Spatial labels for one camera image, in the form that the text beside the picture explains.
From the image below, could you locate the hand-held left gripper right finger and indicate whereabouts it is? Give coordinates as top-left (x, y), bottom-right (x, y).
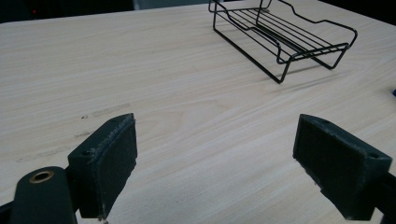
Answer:
top-left (292, 113), bottom-right (393, 221)

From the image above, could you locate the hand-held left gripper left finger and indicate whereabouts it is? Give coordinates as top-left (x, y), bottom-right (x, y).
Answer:
top-left (67, 113), bottom-right (138, 220)

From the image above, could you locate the black wire rack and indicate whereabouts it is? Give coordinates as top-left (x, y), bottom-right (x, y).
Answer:
top-left (208, 0), bottom-right (359, 85)

